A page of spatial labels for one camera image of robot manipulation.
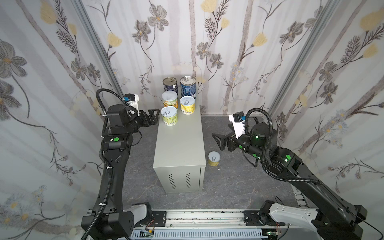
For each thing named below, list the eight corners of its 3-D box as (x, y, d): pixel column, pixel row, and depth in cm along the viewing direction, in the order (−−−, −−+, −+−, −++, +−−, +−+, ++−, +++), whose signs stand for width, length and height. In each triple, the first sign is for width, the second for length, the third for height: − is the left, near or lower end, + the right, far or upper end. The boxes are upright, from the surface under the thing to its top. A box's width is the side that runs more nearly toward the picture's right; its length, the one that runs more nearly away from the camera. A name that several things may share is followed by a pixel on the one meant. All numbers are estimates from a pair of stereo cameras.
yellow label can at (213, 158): (208, 166, 95) (209, 161, 90) (207, 156, 100) (208, 151, 95) (219, 166, 95) (220, 161, 90) (218, 156, 100) (219, 151, 95)
